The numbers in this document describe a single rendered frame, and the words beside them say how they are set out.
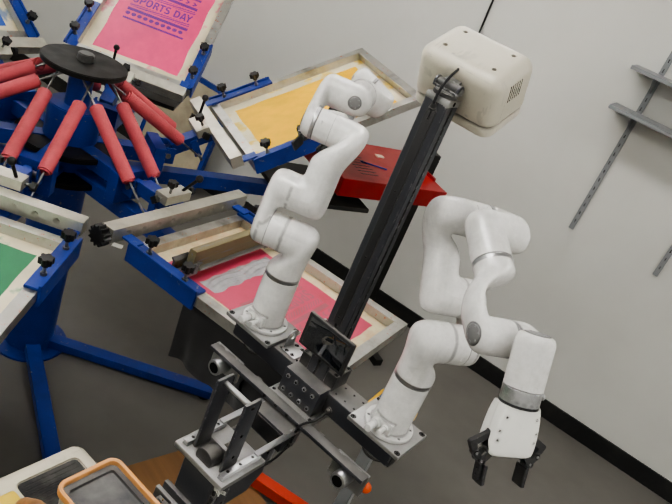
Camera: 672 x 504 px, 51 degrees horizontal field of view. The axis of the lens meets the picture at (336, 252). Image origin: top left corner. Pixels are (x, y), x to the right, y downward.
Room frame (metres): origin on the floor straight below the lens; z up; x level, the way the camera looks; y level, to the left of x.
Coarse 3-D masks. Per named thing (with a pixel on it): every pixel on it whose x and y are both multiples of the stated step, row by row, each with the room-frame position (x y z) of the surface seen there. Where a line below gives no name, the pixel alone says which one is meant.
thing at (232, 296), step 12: (228, 264) 2.13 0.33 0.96; (192, 276) 1.96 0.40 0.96; (204, 276) 1.99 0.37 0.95; (204, 288) 1.93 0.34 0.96; (228, 288) 1.98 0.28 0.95; (240, 288) 2.01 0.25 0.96; (252, 288) 2.04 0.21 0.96; (228, 300) 1.92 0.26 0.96; (240, 300) 1.94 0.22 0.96; (300, 336) 1.89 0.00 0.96
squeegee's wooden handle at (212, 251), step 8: (240, 232) 2.18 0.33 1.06; (248, 232) 2.20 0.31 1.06; (216, 240) 2.06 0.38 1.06; (224, 240) 2.08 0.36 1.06; (232, 240) 2.11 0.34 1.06; (240, 240) 2.15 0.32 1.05; (248, 240) 2.20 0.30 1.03; (192, 248) 1.95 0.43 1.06; (200, 248) 1.97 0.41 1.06; (208, 248) 2.00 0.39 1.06; (216, 248) 2.03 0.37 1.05; (224, 248) 2.08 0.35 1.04; (232, 248) 2.12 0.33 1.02; (240, 248) 2.17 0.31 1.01; (248, 248) 2.21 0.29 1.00; (192, 256) 1.94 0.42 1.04; (200, 256) 1.96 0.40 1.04; (208, 256) 2.00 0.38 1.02; (216, 256) 2.05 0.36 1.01; (224, 256) 2.09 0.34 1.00
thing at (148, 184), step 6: (150, 180) 2.32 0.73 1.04; (138, 186) 2.27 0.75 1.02; (144, 186) 2.26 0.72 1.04; (150, 186) 2.27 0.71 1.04; (156, 186) 2.29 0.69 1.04; (138, 192) 2.27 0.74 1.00; (144, 192) 2.26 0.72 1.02; (150, 192) 2.25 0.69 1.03; (144, 198) 2.25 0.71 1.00; (162, 204) 2.22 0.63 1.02; (174, 204) 2.22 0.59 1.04
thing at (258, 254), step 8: (240, 256) 2.21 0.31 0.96; (248, 256) 2.23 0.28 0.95; (256, 256) 2.26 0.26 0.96; (264, 256) 2.28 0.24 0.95; (232, 264) 2.14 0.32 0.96; (240, 264) 2.16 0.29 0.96; (256, 280) 2.10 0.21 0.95; (304, 280) 2.23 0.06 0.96; (304, 288) 2.18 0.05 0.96; (312, 288) 2.20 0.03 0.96; (320, 296) 2.17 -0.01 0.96; (328, 296) 2.19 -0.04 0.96; (328, 304) 2.14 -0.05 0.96; (360, 320) 2.12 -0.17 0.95; (360, 328) 2.07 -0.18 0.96; (352, 336) 2.01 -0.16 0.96
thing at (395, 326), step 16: (208, 224) 2.27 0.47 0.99; (224, 224) 2.32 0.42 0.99; (240, 224) 2.42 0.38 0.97; (160, 240) 2.04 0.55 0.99; (176, 240) 2.09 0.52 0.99; (192, 240) 2.17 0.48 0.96; (320, 272) 2.28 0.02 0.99; (336, 288) 2.24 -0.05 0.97; (208, 304) 1.80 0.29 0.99; (368, 304) 2.19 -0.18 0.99; (224, 320) 1.77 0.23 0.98; (384, 320) 2.16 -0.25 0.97; (400, 320) 2.17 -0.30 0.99; (384, 336) 2.03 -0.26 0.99; (368, 352) 1.90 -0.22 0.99; (352, 368) 1.82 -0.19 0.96
